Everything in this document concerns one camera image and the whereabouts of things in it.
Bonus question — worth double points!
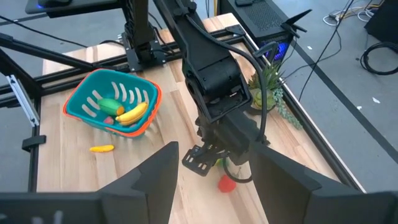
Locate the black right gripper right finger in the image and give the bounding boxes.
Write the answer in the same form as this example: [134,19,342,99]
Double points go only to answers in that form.
[251,146,323,224]

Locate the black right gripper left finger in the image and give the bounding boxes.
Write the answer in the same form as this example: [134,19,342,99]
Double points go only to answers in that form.
[99,141,180,224]

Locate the small yellow toy banana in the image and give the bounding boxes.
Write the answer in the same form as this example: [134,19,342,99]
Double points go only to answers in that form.
[89,144,115,153]

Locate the large yellow toy banana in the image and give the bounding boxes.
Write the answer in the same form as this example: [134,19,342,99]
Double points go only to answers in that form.
[115,101,149,126]

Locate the green toy cucumber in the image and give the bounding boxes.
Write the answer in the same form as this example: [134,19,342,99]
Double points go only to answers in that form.
[97,98,126,117]

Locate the potted succulent plant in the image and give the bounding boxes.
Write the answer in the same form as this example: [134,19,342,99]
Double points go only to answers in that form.
[248,60,303,131]

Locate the red toy strawberry green leaf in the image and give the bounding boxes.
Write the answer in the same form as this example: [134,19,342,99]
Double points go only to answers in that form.
[217,174,237,194]

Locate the teal basket orange rim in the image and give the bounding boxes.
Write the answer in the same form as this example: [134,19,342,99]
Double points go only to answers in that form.
[62,68,162,138]

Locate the black computer tower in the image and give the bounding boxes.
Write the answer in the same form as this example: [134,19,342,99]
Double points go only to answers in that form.
[217,0,296,62]

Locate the black computer antennas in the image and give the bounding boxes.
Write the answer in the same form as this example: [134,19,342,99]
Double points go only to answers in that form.
[281,8,313,34]

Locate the black floor box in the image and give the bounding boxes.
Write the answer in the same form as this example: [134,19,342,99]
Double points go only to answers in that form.
[363,0,398,44]

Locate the black side desk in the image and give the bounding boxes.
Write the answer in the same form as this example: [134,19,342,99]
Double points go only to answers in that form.
[24,0,125,18]

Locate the black computer mouse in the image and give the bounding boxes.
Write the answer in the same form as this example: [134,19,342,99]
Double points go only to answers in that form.
[37,0,73,7]

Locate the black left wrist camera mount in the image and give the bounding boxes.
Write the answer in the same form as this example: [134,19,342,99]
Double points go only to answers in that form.
[182,144,220,177]

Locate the black cable coil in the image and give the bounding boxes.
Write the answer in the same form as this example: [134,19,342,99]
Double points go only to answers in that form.
[359,41,398,76]

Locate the silver aluminium bracket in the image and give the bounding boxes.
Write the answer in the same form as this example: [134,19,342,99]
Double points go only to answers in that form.
[6,74,40,127]

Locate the white floor cables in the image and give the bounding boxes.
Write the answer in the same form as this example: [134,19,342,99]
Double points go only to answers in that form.
[322,0,386,26]

